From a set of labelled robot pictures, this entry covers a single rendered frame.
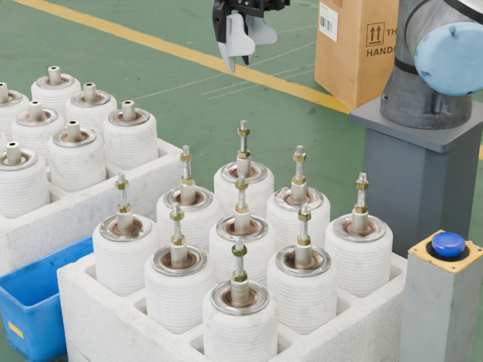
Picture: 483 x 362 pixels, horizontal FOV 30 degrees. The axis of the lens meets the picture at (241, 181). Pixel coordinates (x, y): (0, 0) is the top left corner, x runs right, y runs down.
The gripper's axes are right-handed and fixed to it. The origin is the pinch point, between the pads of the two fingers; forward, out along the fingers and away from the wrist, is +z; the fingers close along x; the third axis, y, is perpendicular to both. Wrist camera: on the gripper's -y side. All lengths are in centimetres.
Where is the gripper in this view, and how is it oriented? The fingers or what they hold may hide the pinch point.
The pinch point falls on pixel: (236, 59)
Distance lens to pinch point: 135.4
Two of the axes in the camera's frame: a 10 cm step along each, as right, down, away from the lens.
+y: 8.2, 2.7, -5.1
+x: 5.8, -4.0, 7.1
